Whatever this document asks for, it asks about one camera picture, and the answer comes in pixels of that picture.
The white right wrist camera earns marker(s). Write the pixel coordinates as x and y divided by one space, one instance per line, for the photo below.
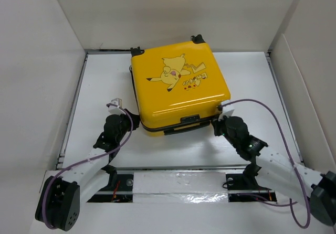
226 109

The aluminium mounting rail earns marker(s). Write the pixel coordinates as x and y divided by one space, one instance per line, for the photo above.
175 181

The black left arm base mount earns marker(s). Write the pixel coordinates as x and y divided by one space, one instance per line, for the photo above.
115 186

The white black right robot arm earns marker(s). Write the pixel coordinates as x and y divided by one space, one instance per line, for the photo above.
268 168

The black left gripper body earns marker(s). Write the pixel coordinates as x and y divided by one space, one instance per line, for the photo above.
127 125

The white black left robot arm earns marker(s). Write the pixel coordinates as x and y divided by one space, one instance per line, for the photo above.
63 193

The yellow hard-shell suitcase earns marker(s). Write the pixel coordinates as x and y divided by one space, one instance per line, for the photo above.
177 87

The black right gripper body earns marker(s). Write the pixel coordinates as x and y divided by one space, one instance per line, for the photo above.
219 127

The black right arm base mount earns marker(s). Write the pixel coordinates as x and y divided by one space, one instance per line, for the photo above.
242 188

